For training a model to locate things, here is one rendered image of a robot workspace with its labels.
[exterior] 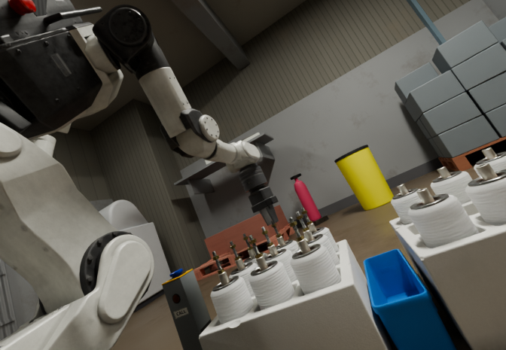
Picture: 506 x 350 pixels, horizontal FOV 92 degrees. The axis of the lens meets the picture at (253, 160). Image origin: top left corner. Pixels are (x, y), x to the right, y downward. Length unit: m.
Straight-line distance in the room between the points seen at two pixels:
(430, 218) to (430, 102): 2.20
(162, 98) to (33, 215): 0.35
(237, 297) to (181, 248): 3.15
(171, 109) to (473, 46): 2.63
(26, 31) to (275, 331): 0.78
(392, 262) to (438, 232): 0.30
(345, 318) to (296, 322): 0.10
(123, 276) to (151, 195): 3.54
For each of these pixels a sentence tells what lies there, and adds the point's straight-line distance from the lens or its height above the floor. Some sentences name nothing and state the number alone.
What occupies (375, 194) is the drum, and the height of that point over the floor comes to 0.11.
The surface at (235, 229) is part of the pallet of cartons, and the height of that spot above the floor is 0.35.
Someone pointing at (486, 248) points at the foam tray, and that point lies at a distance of 0.61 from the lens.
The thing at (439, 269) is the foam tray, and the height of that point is 0.15.
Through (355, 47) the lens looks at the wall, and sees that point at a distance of 3.88.
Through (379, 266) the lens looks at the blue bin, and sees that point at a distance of 0.89.
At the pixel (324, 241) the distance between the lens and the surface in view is 0.73.
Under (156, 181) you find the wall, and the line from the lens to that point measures 3.97.
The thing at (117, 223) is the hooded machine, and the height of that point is 0.99.
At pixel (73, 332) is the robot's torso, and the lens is 0.49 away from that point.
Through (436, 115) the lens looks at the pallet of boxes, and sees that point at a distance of 2.74.
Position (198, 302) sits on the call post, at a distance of 0.85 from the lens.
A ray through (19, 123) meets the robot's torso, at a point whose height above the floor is 0.69.
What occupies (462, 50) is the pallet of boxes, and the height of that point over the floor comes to 0.91.
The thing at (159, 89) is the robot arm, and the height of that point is 0.76.
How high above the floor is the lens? 0.38
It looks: 12 degrees up
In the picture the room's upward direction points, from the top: 25 degrees counter-clockwise
